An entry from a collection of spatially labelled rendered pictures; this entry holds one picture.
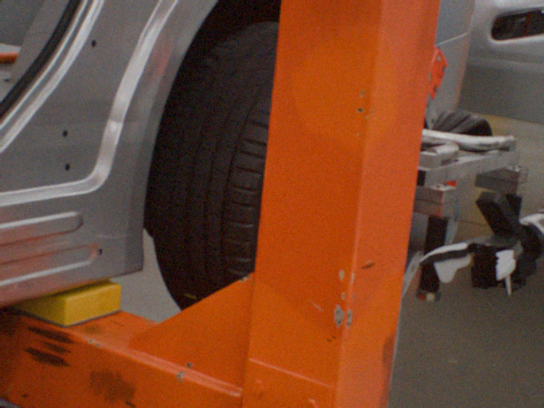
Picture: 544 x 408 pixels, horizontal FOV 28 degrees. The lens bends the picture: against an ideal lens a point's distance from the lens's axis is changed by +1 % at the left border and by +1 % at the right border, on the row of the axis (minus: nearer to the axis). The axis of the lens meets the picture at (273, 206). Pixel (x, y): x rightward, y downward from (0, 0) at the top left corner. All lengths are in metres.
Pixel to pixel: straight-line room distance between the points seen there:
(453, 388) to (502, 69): 1.43
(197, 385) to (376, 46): 0.58
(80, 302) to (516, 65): 2.95
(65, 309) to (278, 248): 0.45
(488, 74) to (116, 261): 2.87
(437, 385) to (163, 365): 2.09
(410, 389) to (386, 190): 2.17
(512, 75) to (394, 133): 3.05
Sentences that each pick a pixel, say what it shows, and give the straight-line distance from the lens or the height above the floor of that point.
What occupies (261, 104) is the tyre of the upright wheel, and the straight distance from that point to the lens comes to 1.96.
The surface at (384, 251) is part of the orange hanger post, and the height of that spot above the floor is 0.92.
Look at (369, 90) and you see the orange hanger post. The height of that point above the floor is 1.15.
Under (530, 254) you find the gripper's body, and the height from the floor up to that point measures 0.86.
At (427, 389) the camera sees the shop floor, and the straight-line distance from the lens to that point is 3.63.
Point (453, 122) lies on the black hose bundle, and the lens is 2.19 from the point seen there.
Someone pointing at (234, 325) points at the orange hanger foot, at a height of 0.77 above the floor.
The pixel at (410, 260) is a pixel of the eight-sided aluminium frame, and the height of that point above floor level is 0.71.
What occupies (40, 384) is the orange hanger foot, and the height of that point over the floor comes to 0.58.
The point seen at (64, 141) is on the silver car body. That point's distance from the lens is 1.76.
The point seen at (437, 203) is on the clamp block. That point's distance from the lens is 1.88.
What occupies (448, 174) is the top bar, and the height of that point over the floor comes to 0.96.
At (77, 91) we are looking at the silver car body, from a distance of 1.76.
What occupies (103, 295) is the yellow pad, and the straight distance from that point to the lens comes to 1.87.
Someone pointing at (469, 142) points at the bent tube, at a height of 1.00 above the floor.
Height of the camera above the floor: 1.29
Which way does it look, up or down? 12 degrees down
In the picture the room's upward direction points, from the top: 6 degrees clockwise
